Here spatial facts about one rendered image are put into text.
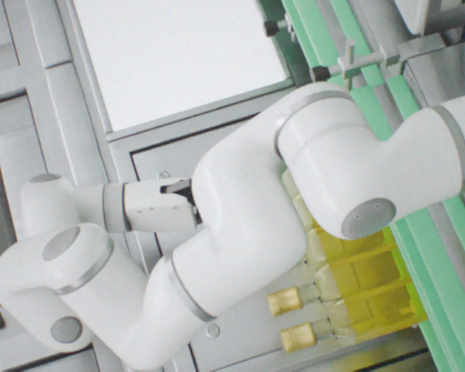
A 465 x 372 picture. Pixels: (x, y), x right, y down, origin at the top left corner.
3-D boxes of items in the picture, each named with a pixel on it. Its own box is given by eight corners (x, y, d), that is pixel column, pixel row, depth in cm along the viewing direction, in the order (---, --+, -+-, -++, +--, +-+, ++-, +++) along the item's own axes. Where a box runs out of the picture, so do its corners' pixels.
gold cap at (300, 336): (306, 315, 141) (277, 325, 140) (314, 331, 138) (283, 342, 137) (311, 333, 143) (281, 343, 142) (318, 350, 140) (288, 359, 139)
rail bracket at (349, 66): (386, 84, 153) (308, 108, 152) (395, 18, 138) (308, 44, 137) (393, 100, 151) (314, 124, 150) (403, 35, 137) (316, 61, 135)
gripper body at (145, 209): (125, 243, 154) (198, 239, 153) (114, 215, 145) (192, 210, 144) (125, 200, 157) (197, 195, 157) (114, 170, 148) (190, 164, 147)
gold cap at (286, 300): (293, 286, 145) (264, 294, 145) (296, 284, 142) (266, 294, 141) (301, 308, 145) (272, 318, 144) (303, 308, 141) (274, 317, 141)
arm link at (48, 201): (97, 307, 130) (84, 243, 150) (85, 216, 126) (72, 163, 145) (32, 319, 129) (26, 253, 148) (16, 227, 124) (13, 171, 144)
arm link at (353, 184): (470, 218, 103) (325, 266, 101) (414, 131, 111) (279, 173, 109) (480, 156, 96) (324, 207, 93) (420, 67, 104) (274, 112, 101)
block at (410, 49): (429, 63, 152) (387, 77, 151) (438, 26, 143) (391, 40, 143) (439, 83, 150) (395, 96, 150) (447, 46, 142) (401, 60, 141)
